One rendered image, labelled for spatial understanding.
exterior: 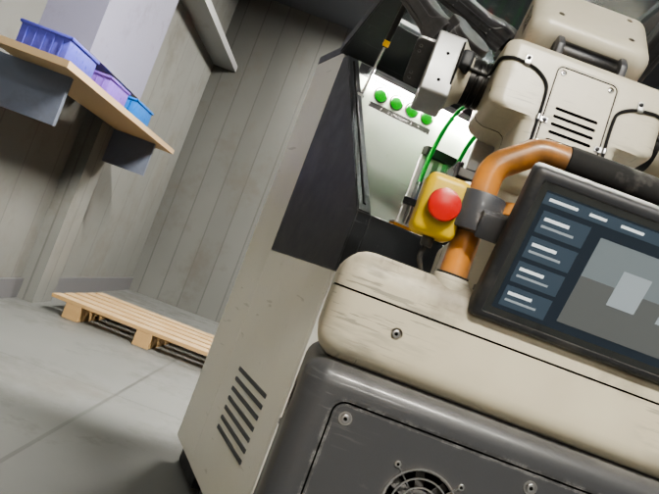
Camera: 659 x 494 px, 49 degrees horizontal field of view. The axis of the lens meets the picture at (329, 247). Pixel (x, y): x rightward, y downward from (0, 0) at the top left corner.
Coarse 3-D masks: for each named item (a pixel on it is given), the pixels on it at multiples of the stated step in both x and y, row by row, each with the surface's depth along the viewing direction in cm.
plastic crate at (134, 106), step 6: (126, 102) 397; (132, 102) 397; (138, 102) 399; (126, 108) 397; (132, 108) 397; (138, 108) 404; (144, 108) 413; (132, 114) 398; (138, 114) 407; (144, 114) 417; (150, 114) 427; (144, 120) 421
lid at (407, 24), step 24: (384, 0) 208; (480, 0) 206; (504, 0) 205; (528, 0) 204; (600, 0) 200; (624, 0) 199; (648, 0) 198; (360, 24) 219; (384, 24) 216; (408, 24) 217; (648, 24) 203; (360, 48) 225; (408, 48) 223; (384, 72) 233
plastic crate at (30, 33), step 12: (24, 24) 294; (36, 24) 293; (24, 36) 293; (36, 36) 294; (48, 36) 294; (60, 36) 294; (72, 36) 293; (48, 48) 294; (60, 48) 293; (72, 48) 297; (84, 48) 307; (72, 60) 301; (84, 60) 312; (96, 60) 322; (84, 72) 317
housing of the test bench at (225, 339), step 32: (320, 64) 253; (320, 96) 238; (288, 160) 245; (288, 192) 231; (256, 256) 239; (224, 320) 247; (224, 352) 233; (192, 416) 240; (192, 448) 227; (192, 480) 225
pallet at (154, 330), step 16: (80, 304) 425; (96, 304) 445; (112, 304) 469; (128, 304) 498; (80, 320) 430; (96, 320) 456; (128, 320) 431; (144, 320) 457; (160, 320) 479; (144, 336) 422; (160, 336) 421; (176, 336) 438; (192, 336) 459; (208, 336) 489
